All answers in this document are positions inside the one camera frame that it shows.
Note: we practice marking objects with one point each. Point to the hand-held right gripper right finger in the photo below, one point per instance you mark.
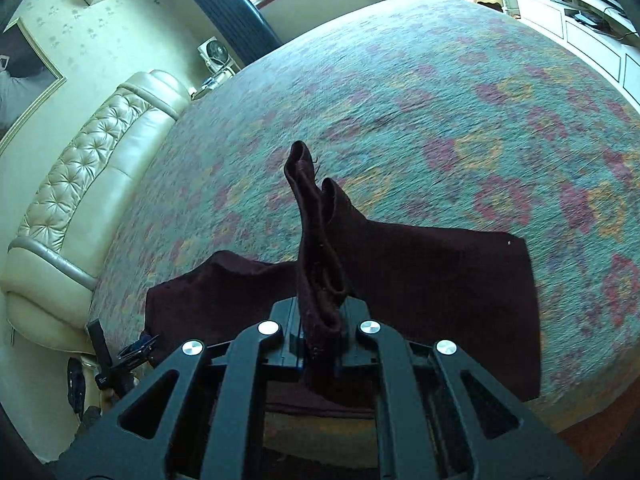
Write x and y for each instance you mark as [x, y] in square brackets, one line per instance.
[353, 318]

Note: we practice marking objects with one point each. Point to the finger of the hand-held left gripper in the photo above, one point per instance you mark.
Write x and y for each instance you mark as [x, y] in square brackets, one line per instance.
[140, 346]

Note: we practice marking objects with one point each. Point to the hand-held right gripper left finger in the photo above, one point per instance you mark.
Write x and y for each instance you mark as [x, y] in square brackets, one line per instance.
[282, 321]

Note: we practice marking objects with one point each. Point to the dark maroon pants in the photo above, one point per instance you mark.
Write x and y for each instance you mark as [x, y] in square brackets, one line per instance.
[425, 285]

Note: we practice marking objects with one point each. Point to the cream tufted leather headboard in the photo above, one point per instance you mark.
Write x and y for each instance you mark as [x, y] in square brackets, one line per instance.
[100, 185]

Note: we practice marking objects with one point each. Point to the white box fan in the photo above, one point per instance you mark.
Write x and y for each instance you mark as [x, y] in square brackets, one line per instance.
[212, 52]

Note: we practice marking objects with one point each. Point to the dark blue curtain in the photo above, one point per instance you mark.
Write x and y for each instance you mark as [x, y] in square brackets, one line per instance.
[240, 15]

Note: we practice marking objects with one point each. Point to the white shelf cabinet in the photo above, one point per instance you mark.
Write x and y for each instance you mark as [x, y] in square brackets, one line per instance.
[585, 35]

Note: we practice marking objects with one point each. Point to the framed wall picture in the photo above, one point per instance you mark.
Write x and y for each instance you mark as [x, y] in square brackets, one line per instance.
[20, 75]

